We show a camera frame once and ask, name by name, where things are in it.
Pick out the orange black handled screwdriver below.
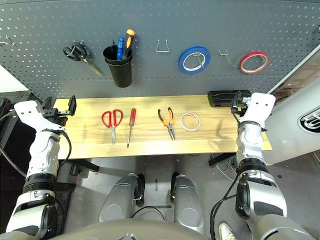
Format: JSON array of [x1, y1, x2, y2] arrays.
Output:
[[121, 29, 136, 60]]

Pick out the red handled screwdriver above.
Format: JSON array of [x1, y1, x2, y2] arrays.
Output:
[[126, 108, 137, 149]]

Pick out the black plastic tool case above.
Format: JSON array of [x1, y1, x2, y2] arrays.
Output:
[[208, 89, 252, 108]]

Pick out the silver robot left leg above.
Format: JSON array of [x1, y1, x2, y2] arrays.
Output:
[[98, 173, 146, 223]]

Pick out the white floor cables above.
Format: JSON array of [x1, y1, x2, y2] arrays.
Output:
[[214, 159, 238, 181]]

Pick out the black ribbed equipment case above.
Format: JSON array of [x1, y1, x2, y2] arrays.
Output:
[[0, 98, 20, 151]]

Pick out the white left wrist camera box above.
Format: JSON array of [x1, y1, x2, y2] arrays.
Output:
[[13, 99, 66, 133]]

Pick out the white grey appliance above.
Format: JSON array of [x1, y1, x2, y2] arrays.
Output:
[[259, 74, 320, 166]]

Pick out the blue handled screwdriver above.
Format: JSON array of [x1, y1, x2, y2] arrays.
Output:
[[116, 36, 125, 61]]

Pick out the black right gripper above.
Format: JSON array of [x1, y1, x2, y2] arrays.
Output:
[[231, 90, 251, 118]]

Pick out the orange black pliers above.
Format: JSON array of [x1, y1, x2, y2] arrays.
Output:
[[157, 107, 176, 141]]

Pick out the red tape roll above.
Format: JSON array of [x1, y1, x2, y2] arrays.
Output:
[[239, 51, 270, 75]]

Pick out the silver robot leg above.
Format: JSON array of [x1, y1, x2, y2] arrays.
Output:
[[170, 172, 206, 235], [98, 173, 146, 223]]

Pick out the black handled scissors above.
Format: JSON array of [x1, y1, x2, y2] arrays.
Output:
[[62, 41, 104, 77]]

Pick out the red handled scissors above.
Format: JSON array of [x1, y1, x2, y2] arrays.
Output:
[[101, 109, 124, 146]]

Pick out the grey robot torso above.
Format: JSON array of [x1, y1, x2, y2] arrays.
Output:
[[48, 218, 211, 240]]

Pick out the white bystander sneaker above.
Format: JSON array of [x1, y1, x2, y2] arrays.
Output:
[[218, 221, 237, 240]]

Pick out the wire pliers holder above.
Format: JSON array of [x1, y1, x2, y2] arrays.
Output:
[[155, 39, 171, 53]]

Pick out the black plastic tool cup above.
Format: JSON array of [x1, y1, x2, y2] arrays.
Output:
[[102, 44, 133, 88]]

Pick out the black floor cable loop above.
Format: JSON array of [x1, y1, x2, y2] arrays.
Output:
[[131, 205, 166, 222]]

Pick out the blue tape roll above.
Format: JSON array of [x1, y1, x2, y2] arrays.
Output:
[[177, 45, 211, 75]]

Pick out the black metal table foot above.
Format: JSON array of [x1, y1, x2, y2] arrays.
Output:
[[208, 152, 238, 166], [67, 158, 100, 176]]

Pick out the white tape roll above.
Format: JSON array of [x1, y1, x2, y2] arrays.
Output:
[[180, 111, 201, 133]]

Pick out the silver robot right leg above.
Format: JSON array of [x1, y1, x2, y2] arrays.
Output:
[[170, 172, 206, 235]]

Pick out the grey perforated pegboard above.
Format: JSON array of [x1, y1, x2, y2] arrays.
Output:
[[0, 0, 320, 100]]

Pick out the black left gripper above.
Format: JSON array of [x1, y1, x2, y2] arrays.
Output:
[[41, 94, 77, 128]]

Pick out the metal double pegboard hook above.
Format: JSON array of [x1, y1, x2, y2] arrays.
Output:
[[0, 34, 17, 50]]

